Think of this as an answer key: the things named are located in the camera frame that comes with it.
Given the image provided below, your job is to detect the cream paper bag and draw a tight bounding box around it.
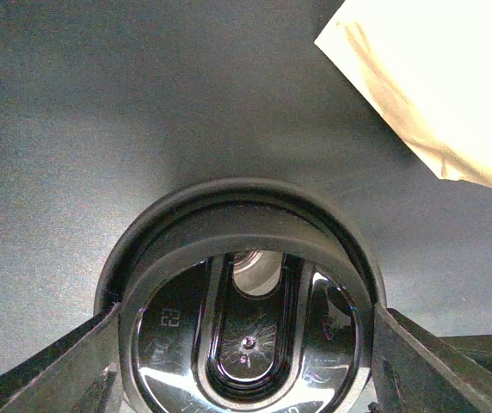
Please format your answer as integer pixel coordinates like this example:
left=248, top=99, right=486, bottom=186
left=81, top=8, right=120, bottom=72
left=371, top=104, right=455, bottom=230
left=315, top=1, right=492, bottom=188

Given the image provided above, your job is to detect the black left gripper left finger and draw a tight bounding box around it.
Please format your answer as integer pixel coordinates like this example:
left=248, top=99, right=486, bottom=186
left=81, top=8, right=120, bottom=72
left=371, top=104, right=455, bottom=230
left=0, top=304, right=123, bottom=412

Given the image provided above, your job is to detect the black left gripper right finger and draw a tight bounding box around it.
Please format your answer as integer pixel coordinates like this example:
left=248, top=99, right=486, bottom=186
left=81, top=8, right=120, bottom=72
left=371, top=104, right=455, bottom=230
left=372, top=305, right=492, bottom=412

